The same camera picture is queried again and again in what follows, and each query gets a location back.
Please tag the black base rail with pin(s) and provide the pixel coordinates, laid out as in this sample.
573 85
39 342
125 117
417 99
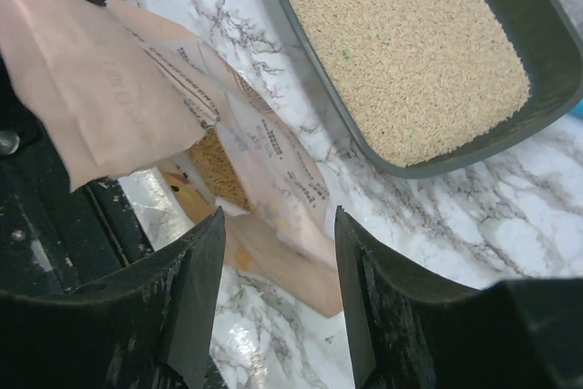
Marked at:
53 239

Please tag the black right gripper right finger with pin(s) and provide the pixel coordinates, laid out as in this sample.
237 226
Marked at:
408 327

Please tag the pink cat litter bag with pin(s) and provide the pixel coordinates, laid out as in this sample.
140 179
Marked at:
120 89

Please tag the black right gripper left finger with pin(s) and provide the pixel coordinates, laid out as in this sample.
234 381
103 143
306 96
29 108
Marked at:
145 326

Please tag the grey plastic litter box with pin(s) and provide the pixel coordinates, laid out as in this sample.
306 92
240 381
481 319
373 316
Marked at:
549 44

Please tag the beige litter in box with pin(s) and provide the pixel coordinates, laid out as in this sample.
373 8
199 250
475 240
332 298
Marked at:
419 77

